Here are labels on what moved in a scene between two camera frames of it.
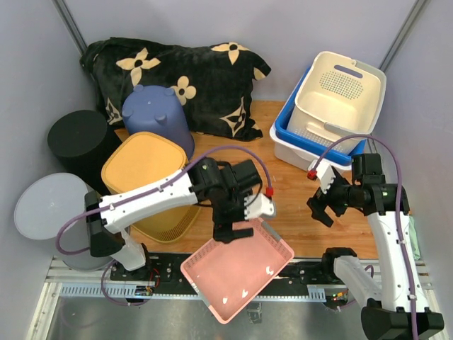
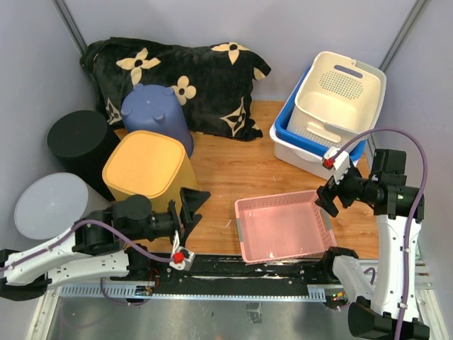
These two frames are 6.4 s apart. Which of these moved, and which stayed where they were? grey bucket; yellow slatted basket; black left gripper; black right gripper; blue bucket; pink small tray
Moved: black left gripper; pink small tray
Stayed: black right gripper; yellow slatted basket; grey bucket; blue bucket
